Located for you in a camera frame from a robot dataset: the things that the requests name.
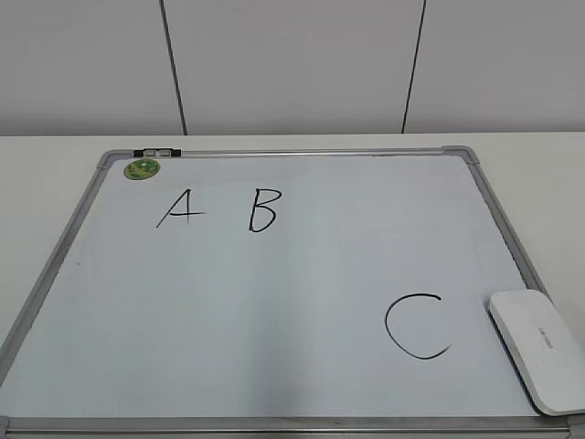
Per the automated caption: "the white whiteboard eraser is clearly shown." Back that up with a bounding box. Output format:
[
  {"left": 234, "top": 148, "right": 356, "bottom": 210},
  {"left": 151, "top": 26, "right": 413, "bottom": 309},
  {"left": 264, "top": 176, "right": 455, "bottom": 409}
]
[{"left": 489, "top": 290, "right": 584, "bottom": 416}]

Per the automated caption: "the green round magnet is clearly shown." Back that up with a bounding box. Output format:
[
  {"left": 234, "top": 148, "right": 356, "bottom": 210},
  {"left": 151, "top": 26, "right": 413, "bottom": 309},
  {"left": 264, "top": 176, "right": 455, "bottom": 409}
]
[{"left": 123, "top": 158, "right": 161, "bottom": 181}]

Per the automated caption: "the black board hanger clip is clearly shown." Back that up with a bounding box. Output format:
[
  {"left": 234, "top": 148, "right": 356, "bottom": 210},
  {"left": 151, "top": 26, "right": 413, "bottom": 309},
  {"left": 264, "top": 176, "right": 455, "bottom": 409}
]
[{"left": 133, "top": 148, "right": 182, "bottom": 157}]

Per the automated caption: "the white whiteboard with grey frame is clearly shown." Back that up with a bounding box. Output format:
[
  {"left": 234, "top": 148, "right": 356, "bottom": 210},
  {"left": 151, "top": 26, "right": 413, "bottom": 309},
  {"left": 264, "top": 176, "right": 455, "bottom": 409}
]
[{"left": 1, "top": 146, "right": 584, "bottom": 438}]

